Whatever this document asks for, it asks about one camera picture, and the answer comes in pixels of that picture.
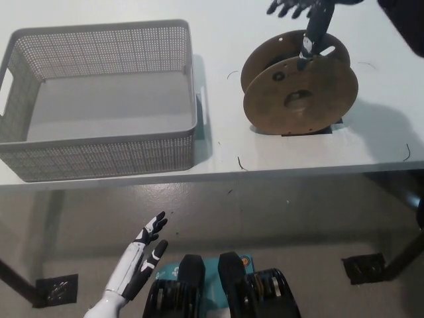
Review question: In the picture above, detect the black tape patch on table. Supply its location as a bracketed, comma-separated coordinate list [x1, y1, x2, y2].
[280, 117, 345, 137]

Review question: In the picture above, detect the brown cardboard filament spool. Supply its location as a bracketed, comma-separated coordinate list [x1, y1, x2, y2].
[240, 29, 359, 136]

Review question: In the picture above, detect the black ribbed robot body block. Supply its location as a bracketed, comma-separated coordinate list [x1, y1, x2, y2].
[142, 254, 206, 318]
[218, 252, 301, 318]

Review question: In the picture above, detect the black floor tape patch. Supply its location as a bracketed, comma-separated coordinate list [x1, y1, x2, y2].
[341, 253, 387, 285]
[32, 273, 80, 309]

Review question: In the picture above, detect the black right hand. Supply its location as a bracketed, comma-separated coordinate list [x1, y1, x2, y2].
[266, 0, 362, 71]

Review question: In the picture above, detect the grey perforated plastic basket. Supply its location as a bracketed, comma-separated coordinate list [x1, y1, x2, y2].
[0, 19, 210, 183]

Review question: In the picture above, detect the white and black left hand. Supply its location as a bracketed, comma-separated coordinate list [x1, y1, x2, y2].
[105, 211, 169, 302]

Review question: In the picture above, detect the dark table leg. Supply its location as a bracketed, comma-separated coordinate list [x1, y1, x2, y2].
[0, 258, 37, 299]
[384, 228, 424, 282]

